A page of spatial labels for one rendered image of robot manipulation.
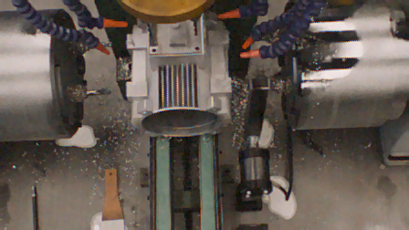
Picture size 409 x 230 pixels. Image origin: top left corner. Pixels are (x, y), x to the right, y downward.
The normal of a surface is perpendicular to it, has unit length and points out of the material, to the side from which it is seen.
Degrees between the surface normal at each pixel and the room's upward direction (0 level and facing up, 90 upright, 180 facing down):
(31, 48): 2
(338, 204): 0
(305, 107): 62
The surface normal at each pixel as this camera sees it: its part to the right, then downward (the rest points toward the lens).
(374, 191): -0.03, -0.36
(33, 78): -0.01, 0.13
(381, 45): -0.02, -0.13
